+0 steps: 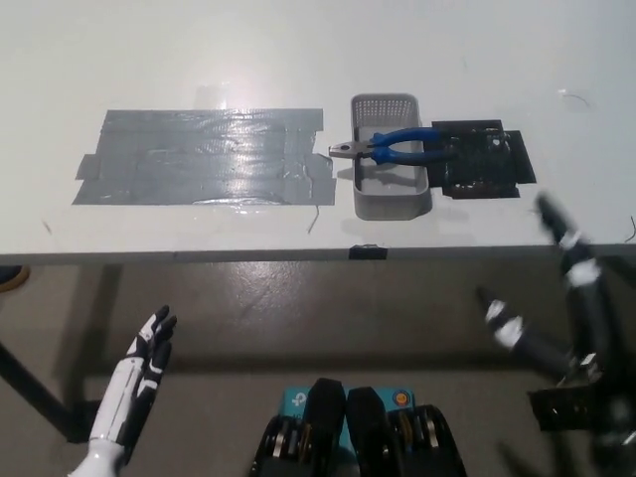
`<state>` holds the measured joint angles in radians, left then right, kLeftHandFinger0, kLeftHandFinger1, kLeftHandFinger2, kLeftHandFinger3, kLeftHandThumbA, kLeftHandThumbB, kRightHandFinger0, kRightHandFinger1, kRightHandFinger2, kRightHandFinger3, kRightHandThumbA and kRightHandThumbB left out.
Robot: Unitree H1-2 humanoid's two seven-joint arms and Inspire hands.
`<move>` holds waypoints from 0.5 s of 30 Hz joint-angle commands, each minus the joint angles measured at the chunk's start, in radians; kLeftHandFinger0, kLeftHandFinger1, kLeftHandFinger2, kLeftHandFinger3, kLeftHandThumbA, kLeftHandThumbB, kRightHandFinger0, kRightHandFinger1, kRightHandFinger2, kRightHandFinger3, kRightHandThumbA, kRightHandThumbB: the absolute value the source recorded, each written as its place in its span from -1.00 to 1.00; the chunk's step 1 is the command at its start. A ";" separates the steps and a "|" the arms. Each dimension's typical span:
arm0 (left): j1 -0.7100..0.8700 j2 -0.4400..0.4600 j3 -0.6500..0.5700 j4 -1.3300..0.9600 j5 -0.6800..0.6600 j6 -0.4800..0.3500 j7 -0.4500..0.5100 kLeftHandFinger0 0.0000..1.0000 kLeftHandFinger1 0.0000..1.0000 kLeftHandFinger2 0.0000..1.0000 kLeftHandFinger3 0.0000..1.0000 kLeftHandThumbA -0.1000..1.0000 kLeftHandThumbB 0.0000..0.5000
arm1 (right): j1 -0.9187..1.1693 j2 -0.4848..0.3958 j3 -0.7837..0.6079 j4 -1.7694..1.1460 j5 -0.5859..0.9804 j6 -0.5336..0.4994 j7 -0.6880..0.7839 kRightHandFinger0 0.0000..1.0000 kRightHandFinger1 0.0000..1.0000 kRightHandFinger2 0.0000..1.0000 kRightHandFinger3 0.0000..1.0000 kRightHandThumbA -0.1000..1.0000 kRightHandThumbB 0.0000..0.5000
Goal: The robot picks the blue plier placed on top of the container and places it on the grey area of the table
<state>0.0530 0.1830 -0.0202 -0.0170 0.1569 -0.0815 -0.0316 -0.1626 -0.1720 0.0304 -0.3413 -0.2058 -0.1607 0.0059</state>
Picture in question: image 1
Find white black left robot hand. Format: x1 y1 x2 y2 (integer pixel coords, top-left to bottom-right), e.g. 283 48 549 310
87 304 179 449

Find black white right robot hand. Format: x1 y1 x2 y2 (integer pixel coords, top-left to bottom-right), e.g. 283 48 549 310
475 192 612 389

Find blue handled pliers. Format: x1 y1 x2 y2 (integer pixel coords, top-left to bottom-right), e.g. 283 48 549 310
328 127 457 168

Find grey perforated plastic container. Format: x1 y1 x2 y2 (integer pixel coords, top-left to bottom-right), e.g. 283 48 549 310
350 92 432 222

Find black diagonal table leg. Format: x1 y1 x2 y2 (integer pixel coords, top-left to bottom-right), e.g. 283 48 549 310
0 341 96 443

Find yellow black round object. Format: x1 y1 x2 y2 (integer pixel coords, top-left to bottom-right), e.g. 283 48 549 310
0 265 30 294

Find teal cardboard box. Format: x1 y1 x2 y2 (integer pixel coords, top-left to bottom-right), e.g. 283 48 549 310
281 386 417 451

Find black tape patch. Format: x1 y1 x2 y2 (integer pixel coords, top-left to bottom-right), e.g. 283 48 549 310
427 118 538 202

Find black floor bracket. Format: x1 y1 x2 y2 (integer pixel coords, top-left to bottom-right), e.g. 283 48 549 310
528 386 600 434

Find grey duct tape patch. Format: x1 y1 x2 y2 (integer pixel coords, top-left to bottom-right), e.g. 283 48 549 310
72 107 338 208

